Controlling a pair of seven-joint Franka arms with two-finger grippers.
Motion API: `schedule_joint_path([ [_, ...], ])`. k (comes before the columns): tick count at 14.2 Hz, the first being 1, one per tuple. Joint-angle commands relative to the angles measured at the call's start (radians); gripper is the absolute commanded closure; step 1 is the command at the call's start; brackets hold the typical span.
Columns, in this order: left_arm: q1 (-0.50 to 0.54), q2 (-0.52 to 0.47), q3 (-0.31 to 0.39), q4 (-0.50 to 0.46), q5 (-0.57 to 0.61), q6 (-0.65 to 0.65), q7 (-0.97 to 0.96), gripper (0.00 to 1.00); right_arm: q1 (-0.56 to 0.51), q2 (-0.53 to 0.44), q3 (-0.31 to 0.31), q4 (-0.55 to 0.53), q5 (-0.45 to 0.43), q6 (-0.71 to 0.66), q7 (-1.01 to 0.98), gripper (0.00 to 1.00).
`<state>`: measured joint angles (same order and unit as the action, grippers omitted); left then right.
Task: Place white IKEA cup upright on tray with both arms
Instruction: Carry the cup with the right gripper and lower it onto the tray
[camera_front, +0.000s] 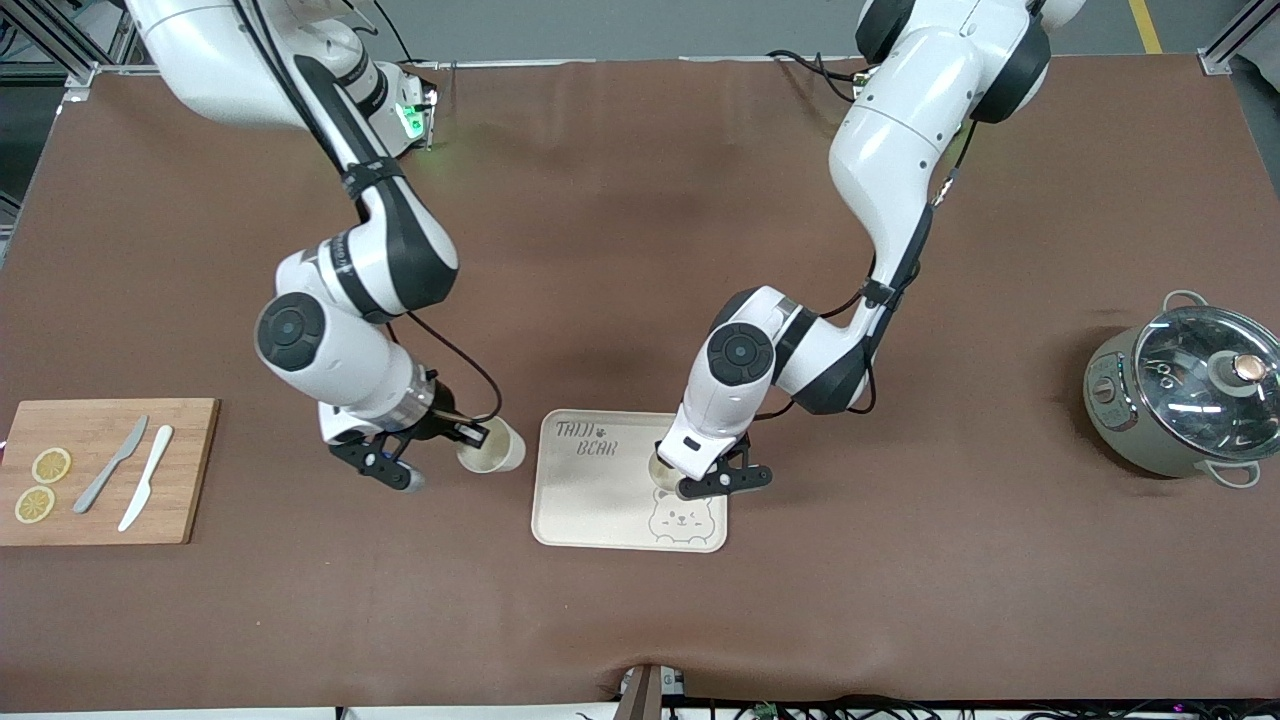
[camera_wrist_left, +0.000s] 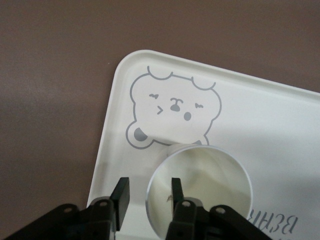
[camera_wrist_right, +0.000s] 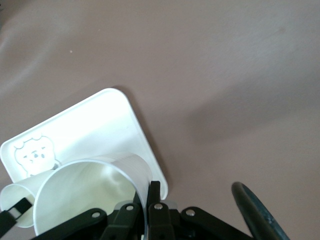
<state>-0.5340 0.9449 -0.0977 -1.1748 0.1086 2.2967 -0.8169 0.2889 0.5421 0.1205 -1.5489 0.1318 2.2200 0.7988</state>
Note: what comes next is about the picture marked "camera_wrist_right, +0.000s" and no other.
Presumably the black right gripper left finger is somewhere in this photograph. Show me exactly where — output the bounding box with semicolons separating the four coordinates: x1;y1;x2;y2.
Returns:
29;192;146;240

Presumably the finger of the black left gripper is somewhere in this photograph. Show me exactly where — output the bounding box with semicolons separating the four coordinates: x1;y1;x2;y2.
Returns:
0;197;32;227

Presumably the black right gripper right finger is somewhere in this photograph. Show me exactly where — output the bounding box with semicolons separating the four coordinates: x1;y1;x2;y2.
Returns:
147;180;254;240

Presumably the white paper cup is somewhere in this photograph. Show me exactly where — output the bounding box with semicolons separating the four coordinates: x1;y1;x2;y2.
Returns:
0;169;57;229

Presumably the white plastic cup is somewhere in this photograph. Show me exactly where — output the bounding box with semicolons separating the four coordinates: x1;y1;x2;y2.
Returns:
32;153;154;240

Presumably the white bear print tray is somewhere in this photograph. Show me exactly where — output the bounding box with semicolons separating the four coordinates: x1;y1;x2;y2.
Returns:
0;87;169;201

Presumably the brown table cover mat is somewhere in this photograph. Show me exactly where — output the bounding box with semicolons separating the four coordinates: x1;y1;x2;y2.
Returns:
0;0;320;240

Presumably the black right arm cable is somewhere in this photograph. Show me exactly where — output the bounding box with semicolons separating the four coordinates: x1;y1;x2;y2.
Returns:
231;181;291;240

